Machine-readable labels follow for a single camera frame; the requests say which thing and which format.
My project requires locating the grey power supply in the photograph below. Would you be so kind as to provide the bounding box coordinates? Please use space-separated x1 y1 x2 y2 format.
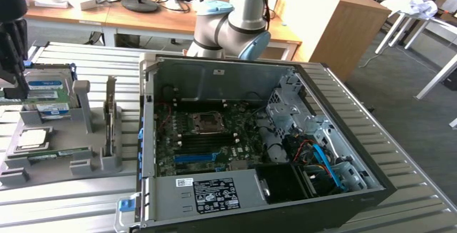
142 170 269 222

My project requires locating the white metal table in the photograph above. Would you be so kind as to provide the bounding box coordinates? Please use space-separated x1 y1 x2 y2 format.
374 10 457 100

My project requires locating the wooden desk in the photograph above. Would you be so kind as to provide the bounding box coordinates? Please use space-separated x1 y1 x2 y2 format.
22 0 302 63

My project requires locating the thin red wire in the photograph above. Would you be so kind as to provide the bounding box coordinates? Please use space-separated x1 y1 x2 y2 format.
297 139 317 162

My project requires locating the metal CPU socket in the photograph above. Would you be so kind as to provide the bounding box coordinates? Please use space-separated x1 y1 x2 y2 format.
188 111 228 135

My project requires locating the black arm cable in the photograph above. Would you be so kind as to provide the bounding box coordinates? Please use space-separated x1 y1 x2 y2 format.
260 0 273 32

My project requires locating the blue expansion slot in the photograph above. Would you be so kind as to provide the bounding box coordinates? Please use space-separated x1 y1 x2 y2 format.
173 154 221 163

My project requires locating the small white box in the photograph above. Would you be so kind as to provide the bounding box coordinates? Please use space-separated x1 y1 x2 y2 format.
78 0 101 11

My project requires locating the grey parts rack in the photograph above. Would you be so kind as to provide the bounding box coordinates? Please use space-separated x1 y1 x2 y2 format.
0 80 124 189

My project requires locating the hard disk with blue labels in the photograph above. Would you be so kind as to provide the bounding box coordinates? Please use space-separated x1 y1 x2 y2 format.
22 63 80 118

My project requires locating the green motherboard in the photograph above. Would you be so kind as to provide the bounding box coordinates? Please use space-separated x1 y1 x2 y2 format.
153 101 272 177

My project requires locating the blue flat wire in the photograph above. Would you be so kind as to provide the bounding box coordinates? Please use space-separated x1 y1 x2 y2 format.
313 143 349 192

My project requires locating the graphics card with metal bracket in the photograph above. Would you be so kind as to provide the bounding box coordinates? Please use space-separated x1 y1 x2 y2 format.
102 74 121 159

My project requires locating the silver CPU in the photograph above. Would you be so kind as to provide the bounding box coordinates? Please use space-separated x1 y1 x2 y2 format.
14 129 49 151

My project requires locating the black box on floor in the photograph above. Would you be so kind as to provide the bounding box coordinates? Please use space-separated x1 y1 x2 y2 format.
441 69 457 92

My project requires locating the metal disk bay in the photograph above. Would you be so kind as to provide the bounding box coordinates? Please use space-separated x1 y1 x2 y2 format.
265 72 378 193

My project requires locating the black open PC case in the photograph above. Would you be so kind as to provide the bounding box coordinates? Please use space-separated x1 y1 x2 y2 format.
113 53 398 233

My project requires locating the wooden cabinet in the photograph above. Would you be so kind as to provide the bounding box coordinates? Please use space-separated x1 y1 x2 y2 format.
270 0 392 82

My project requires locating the blue case latch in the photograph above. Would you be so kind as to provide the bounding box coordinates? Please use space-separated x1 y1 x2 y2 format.
117 199 134 213

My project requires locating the green RAM stick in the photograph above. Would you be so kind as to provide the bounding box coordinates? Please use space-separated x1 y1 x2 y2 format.
6 147 90 162

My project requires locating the black RAM slot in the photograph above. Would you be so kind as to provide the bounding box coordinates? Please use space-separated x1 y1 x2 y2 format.
181 134 237 139
181 141 238 146
181 138 237 142
180 145 240 151

